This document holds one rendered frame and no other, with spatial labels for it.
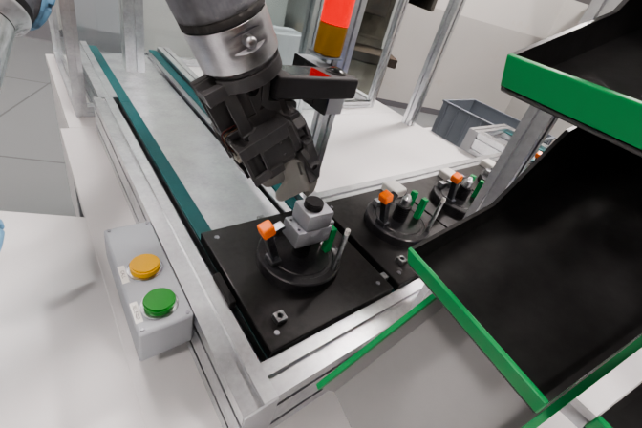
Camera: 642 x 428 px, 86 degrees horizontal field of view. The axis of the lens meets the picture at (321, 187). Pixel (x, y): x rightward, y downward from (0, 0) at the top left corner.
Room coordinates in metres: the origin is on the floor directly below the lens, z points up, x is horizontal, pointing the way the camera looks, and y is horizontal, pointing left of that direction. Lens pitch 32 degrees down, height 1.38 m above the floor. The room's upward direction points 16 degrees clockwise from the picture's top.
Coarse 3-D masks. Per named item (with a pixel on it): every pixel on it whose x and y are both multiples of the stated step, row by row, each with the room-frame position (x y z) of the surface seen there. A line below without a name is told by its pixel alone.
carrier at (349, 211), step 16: (368, 192) 0.71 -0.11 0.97; (400, 192) 0.73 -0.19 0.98; (416, 192) 0.65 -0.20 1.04; (336, 208) 0.61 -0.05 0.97; (352, 208) 0.62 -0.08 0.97; (368, 208) 0.61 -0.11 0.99; (400, 208) 0.60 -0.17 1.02; (416, 208) 0.70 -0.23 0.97; (336, 224) 0.56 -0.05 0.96; (352, 224) 0.57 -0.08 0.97; (368, 224) 0.57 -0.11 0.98; (384, 224) 0.56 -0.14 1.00; (400, 224) 0.59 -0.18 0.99; (416, 224) 0.61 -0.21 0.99; (432, 224) 0.59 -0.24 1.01; (352, 240) 0.53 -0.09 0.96; (368, 240) 0.53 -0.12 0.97; (384, 240) 0.54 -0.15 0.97; (400, 240) 0.54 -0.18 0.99; (416, 240) 0.55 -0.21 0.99; (368, 256) 0.49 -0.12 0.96; (384, 256) 0.50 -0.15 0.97; (400, 272) 0.47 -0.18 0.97
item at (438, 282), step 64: (576, 128) 0.31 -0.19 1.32; (512, 192) 0.29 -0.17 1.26; (576, 192) 0.31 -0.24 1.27; (640, 192) 0.31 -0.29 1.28; (448, 256) 0.24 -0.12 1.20; (512, 256) 0.24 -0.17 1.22; (576, 256) 0.24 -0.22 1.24; (640, 256) 0.24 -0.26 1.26; (512, 320) 0.19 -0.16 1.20; (576, 320) 0.19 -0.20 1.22; (640, 320) 0.19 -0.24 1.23; (512, 384) 0.14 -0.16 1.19
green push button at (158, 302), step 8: (160, 288) 0.30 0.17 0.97; (144, 296) 0.28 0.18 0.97; (152, 296) 0.28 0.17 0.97; (160, 296) 0.29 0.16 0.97; (168, 296) 0.29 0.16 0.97; (144, 304) 0.27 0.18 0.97; (152, 304) 0.27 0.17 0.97; (160, 304) 0.28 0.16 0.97; (168, 304) 0.28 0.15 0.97; (152, 312) 0.26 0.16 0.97; (160, 312) 0.27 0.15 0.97
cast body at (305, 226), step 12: (300, 204) 0.42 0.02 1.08; (312, 204) 0.42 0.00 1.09; (324, 204) 0.44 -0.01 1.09; (300, 216) 0.41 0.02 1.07; (312, 216) 0.40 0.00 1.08; (324, 216) 0.42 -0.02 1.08; (288, 228) 0.41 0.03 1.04; (300, 228) 0.40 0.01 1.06; (312, 228) 0.40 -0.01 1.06; (324, 228) 0.42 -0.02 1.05; (300, 240) 0.39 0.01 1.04; (312, 240) 0.41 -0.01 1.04; (324, 240) 0.43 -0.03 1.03
